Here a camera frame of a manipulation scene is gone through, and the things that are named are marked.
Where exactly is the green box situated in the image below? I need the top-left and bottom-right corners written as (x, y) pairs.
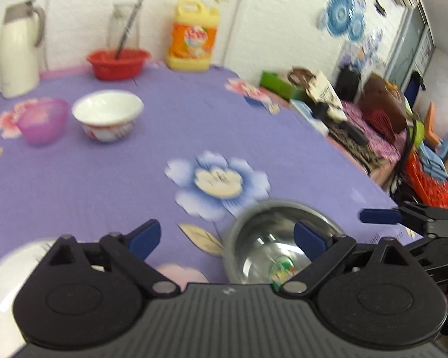
top-left (260, 71), bottom-right (307, 99)

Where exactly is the medium blue paper fan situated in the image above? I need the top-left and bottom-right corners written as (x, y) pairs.
top-left (346, 12), bottom-right (367, 42)

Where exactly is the red mesh bag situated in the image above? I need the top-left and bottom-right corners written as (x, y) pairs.
top-left (364, 110), bottom-right (396, 142)

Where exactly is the wall poster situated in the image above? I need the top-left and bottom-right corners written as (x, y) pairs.
top-left (340, 30), bottom-right (385, 71)

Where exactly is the white bowl with red pattern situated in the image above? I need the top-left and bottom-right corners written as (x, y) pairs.
top-left (72, 90), bottom-right (144, 143)

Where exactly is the large blue paper fan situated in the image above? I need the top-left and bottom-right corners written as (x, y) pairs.
top-left (319, 0), bottom-right (361, 37)

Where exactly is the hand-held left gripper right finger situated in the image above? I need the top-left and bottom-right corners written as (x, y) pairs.
top-left (272, 221), bottom-right (415, 295)

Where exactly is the white plate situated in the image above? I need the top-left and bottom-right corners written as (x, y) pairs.
top-left (0, 237), bottom-right (109, 347)

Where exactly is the purple floral tablecloth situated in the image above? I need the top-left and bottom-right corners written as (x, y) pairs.
top-left (0, 61), bottom-right (419, 306)

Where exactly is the glass door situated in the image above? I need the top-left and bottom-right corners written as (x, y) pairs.
top-left (384, 4), bottom-right (437, 101)

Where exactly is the pink plastic bowl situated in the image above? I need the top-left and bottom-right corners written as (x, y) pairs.
top-left (16, 98), bottom-right (70, 145)

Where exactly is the white thermos jug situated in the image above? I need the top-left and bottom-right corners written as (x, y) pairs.
top-left (0, 0), bottom-right (46, 98)

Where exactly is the black stirring stick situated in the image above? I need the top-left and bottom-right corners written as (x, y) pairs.
top-left (114, 0), bottom-right (145, 60)

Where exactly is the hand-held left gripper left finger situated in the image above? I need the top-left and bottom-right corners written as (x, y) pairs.
top-left (41, 219), bottom-right (182, 299)

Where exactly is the white tote bag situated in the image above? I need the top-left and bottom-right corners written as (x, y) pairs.
top-left (306, 70), bottom-right (346, 120)

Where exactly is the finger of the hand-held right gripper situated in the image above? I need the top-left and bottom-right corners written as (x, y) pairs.
top-left (360, 200), bottom-right (448, 237)

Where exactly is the red plastic basket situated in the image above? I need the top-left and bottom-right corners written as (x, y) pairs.
top-left (86, 48), bottom-right (152, 81)

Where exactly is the patterned side table cloth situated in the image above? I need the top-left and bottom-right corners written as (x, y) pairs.
top-left (321, 97), bottom-right (407, 180)

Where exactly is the stainless steel bowl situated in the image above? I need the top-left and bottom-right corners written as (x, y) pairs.
top-left (223, 200), bottom-right (346, 288)

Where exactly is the orange plastic crate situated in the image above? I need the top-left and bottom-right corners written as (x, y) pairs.
top-left (403, 153), bottom-right (448, 209)

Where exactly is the brown bag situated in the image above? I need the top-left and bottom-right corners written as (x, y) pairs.
top-left (359, 72), bottom-right (409, 133)

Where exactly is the long black device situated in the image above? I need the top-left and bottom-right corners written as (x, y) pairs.
top-left (340, 121), bottom-right (370, 147)

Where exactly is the yellow detergent bottle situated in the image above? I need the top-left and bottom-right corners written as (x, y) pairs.
top-left (165, 0), bottom-right (230, 72)

